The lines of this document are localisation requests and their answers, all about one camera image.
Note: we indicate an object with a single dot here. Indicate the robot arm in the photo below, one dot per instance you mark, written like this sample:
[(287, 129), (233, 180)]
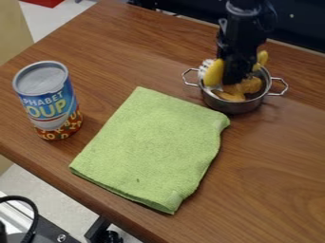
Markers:
[(250, 7)]

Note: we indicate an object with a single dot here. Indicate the mint green cloth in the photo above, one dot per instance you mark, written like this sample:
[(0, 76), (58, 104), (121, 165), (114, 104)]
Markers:
[(156, 142)]

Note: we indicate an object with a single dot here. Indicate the silver pot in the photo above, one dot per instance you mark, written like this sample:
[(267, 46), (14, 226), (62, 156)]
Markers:
[(233, 106)]

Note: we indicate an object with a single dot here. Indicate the yellow brush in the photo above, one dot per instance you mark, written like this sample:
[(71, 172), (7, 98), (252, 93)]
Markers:
[(213, 73)]

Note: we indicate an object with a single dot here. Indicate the blue soup can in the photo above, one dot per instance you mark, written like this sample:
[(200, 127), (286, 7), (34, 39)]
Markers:
[(47, 104)]

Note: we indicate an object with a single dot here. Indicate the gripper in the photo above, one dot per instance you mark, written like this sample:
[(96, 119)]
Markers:
[(239, 44)]

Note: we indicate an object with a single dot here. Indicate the red box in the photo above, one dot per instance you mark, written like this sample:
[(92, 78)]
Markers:
[(45, 2)]

